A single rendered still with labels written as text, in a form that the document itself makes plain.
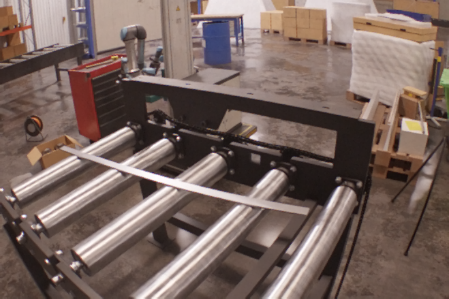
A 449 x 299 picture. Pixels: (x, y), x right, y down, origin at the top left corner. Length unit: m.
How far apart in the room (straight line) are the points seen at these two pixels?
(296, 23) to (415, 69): 5.86
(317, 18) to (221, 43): 3.58
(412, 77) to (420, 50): 0.38
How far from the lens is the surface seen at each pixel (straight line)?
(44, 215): 1.29
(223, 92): 1.41
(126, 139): 1.79
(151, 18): 6.06
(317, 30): 9.48
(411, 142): 2.95
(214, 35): 6.79
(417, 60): 4.32
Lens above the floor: 1.61
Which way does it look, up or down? 23 degrees down
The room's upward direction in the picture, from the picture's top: 3 degrees counter-clockwise
